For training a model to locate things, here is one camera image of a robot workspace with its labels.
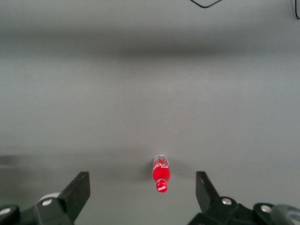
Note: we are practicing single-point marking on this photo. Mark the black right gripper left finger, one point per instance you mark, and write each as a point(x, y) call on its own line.
point(72, 194)

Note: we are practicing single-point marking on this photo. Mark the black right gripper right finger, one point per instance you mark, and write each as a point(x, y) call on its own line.
point(208, 194)

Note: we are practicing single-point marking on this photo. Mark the red cola bottle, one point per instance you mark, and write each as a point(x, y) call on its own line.
point(161, 174)

